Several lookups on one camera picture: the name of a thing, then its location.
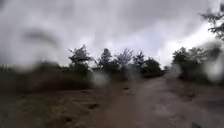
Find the row of trees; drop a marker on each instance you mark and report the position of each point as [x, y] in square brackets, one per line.
[110, 63]

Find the brown dirt path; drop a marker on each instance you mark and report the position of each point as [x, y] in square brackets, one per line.
[146, 106]

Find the dry grass verge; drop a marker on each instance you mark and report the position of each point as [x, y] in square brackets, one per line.
[40, 86]

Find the cluster of trees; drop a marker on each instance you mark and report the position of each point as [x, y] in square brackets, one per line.
[191, 63]

